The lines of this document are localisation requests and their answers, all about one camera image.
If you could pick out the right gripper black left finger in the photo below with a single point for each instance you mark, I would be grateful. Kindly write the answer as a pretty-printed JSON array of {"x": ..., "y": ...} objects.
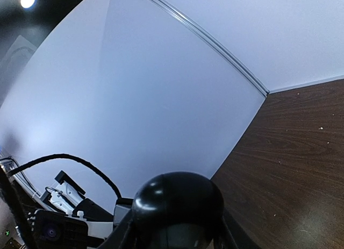
[{"x": 124, "y": 236}]

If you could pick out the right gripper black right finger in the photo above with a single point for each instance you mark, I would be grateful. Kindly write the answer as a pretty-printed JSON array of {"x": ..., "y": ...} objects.
[{"x": 228, "y": 233}]

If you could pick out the black earbud charging case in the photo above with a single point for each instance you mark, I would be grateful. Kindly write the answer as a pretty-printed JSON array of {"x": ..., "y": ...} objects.
[{"x": 177, "y": 198}]

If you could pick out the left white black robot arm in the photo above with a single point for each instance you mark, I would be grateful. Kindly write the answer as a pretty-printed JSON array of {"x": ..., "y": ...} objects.
[{"x": 75, "y": 221}]

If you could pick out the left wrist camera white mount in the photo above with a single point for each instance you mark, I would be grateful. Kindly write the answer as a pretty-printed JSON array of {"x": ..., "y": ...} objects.
[{"x": 65, "y": 196}]

